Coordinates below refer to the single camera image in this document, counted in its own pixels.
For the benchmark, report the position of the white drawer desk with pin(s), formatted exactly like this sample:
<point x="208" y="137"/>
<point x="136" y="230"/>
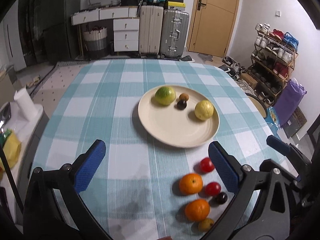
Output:
<point x="125" y="25"/>

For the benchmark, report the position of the white paper roll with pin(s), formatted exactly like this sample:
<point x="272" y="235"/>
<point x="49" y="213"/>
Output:
<point x="25" y="104"/>

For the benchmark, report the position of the cream round plate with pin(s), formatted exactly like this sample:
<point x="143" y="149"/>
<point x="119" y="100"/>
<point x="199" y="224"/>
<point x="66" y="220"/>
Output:
<point x="174" y="127"/>

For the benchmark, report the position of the shoe rack with shoes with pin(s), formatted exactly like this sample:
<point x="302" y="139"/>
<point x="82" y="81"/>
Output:
<point x="273" y="60"/>

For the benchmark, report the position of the small brown longan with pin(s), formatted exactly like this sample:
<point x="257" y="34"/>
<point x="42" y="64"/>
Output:
<point x="205" y="225"/>

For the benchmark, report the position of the purple bag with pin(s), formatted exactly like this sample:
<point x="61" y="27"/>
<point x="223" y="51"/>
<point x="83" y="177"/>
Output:
<point x="289" y="100"/>

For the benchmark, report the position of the green guava fruit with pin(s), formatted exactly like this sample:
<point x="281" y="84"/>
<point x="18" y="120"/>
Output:
<point x="165" y="95"/>

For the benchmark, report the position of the yellow bag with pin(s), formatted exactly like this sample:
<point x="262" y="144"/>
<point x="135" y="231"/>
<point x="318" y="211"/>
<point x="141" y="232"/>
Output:
<point x="11" y="146"/>

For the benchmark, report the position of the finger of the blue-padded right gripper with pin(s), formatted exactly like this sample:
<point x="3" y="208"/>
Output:
<point x="298" y="160"/>

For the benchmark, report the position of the teal checkered tablecloth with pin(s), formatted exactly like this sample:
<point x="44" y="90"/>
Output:
<point x="131" y="193"/>

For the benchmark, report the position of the brown longan on plate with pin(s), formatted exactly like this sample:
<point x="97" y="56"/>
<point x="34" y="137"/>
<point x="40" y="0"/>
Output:
<point x="184" y="97"/>

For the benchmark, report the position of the woven laundry basket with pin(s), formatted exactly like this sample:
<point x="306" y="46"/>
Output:
<point x="96" y="42"/>

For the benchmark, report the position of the black refrigerator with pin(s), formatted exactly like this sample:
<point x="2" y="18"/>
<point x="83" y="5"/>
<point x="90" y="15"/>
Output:
<point x="46" y="30"/>

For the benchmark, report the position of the beige suitcase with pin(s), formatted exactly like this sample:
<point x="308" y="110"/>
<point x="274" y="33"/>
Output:
<point x="150" y="27"/>

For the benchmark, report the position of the red cherry tomato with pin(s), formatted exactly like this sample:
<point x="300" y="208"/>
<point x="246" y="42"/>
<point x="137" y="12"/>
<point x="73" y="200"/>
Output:
<point x="212" y="189"/>
<point x="206" y="165"/>

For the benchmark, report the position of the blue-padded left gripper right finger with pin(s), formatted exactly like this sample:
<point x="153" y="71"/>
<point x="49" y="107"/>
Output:
<point x="260" y="206"/>

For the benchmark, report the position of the yellow passion fruit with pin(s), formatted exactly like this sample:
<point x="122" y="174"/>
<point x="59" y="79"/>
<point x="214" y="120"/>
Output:
<point x="204" y="110"/>

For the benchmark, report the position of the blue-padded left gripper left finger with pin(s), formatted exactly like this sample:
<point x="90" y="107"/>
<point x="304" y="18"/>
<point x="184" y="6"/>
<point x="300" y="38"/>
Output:
<point x="46" y="219"/>

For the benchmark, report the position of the wooden door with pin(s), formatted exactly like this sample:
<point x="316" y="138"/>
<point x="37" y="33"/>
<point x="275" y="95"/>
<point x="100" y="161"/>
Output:
<point x="211" y="26"/>

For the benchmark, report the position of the silver suitcase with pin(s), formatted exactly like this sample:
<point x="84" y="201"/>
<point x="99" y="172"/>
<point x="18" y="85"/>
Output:
<point x="174" y="34"/>

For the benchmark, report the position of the dark plum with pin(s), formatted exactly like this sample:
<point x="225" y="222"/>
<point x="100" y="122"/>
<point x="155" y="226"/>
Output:
<point x="181" y="105"/>
<point x="221" y="198"/>

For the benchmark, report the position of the orange tangerine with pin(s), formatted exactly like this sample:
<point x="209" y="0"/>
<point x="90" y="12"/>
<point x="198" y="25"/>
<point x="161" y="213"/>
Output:
<point x="191" y="183"/>
<point x="197" y="210"/>

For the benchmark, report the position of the dark plum on plate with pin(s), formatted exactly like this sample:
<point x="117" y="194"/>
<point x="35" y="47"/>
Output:
<point x="181" y="105"/>

